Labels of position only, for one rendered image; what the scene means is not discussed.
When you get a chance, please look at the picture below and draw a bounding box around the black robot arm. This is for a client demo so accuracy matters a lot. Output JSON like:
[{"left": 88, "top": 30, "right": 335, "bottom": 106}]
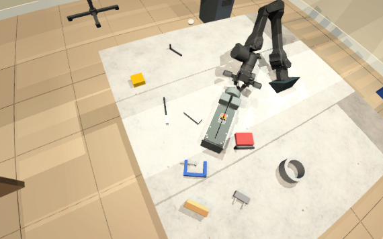
[{"left": 230, "top": 0, "right": 292, "bottom": 83}]

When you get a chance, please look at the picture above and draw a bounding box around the red rectangular block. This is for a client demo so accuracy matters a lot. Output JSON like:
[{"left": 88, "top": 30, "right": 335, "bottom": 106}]
[{"left": 235, "top": 133, "right": 254, "bottom": 146}]

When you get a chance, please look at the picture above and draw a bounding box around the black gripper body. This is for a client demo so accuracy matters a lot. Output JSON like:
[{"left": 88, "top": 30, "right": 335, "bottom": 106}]
[{"left": 223, "top": 64, "right": 262, "bottom": 90}]

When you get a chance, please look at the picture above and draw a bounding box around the blue c-clamp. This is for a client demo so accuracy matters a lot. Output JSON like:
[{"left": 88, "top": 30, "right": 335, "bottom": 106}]
[{"left": 180, "top": 160, "right": 207, "bottom": 178}]

